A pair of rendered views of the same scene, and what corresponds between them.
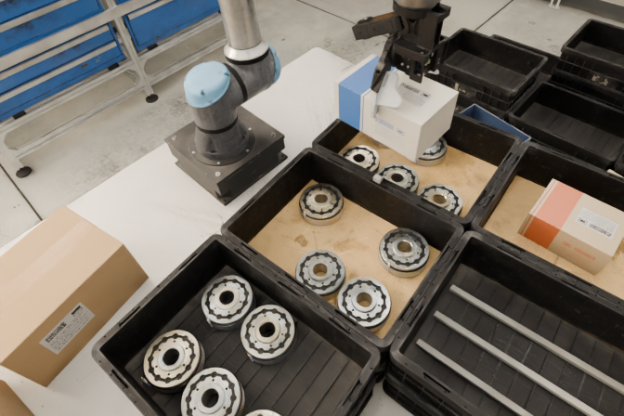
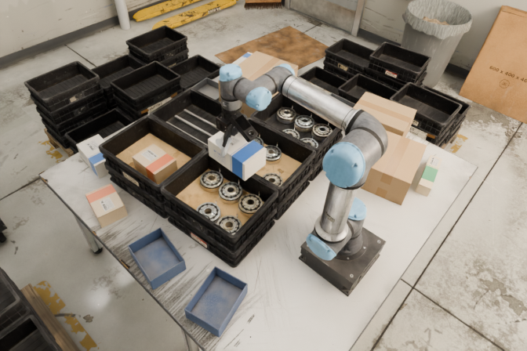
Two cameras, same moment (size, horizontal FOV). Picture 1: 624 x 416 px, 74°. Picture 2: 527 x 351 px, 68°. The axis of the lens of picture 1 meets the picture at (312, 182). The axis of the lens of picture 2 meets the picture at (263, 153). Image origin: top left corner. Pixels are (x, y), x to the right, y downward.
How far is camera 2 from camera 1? 184 cm
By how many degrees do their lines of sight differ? 86
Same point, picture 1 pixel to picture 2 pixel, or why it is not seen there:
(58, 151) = not seen: outside the picture
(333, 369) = not seen: hidden behind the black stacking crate
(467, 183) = (190, 195)
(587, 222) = (153, 155)
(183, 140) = (371, 240)
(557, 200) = (159, 164)
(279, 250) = (290, 167)
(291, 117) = (302, 302)
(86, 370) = not seen: hidden behind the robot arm
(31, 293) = (391, 148)
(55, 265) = (390, 157)
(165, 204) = (370, 225)
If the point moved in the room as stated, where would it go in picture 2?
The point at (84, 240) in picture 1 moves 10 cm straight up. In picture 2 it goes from (384, 166) to (390, 151)
